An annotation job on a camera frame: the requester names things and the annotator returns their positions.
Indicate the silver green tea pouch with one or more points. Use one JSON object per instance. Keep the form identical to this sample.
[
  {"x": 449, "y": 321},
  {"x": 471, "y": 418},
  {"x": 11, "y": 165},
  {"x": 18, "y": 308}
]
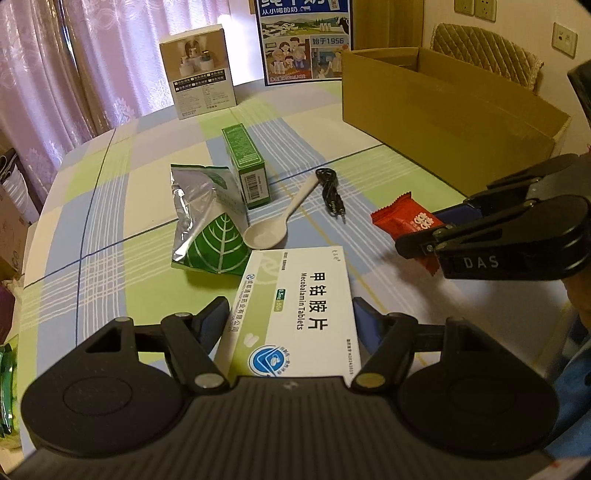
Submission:
[{"x": 203, "y": 217}]

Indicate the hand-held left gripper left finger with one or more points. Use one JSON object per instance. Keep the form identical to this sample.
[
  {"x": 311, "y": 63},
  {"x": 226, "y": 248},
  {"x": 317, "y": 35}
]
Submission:
[{"x": 214, "y": 318}]

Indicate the blue patterned clothing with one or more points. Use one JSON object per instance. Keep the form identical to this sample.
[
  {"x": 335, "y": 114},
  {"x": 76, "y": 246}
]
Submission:
[{"x": 577, "y": 392}]

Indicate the gold wall socket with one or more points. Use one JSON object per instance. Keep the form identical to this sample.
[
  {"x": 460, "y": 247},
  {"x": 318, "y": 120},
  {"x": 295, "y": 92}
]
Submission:
[
  {"x": 463, "y": 6},
  {"x": 486, "y": 8}
]

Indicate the wooden door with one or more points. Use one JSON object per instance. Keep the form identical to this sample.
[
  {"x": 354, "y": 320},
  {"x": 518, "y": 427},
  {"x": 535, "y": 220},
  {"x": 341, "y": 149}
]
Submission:
[{"x": 388, "y": 23}]

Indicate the white plastic spoon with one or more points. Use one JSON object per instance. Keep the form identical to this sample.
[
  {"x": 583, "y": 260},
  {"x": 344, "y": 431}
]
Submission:
[{"x": 265, "y": 235}]

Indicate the blue illustrated carton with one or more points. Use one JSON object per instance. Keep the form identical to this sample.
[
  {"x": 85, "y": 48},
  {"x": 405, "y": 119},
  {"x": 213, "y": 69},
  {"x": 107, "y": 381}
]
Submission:
[{"x": 300, "y": 50}]

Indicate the white wall socket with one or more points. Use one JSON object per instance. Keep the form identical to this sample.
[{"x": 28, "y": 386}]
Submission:
[{"x": 564, "y": 39}]

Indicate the pink sheer curtain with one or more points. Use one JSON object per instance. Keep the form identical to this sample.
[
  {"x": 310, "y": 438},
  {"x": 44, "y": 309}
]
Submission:
[{"x": 115, "y": 46}]

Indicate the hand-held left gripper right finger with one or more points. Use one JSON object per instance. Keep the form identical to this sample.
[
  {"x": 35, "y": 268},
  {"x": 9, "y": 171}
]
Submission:
[{"x": 367, "y": 323}]

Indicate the dark green packets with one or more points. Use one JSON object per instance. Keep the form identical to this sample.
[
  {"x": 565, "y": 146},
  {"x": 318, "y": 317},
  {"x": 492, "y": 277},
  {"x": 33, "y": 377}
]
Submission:
[{"x": 7, "y": 392}]

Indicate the white product box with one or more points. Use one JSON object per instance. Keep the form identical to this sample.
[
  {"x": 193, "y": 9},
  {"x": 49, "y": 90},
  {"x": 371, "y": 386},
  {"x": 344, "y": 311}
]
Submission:
[{"x": 203, "y": 92}]

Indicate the narrow green box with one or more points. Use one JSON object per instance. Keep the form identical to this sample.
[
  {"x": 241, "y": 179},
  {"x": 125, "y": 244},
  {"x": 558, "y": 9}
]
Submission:
[{"x": 244, "y": 157}]

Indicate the red candy packet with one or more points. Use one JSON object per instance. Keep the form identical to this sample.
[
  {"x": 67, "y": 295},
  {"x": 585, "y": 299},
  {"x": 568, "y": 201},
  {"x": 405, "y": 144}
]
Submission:
[{"x": 397, "y": 217}]

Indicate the white medicine box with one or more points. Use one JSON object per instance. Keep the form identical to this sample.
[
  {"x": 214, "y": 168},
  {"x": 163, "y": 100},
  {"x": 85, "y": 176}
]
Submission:
[{"x": 295, "y": 323}]

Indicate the large brown cardboard box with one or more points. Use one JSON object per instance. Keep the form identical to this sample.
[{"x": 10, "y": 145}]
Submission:
[{"x": 415, "y": 115}]

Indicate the checked tablecloth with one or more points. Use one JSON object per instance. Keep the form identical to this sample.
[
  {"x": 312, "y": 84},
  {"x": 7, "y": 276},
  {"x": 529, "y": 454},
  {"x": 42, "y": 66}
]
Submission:
[{"x": 138, "y": 258}]

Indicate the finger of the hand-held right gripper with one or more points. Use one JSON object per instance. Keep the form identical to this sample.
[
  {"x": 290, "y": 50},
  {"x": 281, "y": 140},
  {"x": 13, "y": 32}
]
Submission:
[
  {"x": 461, "y": 213},
  {"x": 415, "y": 243}
]

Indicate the quilted chair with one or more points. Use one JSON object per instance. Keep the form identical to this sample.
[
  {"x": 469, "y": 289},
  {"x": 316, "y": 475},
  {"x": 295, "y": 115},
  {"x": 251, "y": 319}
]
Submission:
[{"x": 485, "y": 50}]

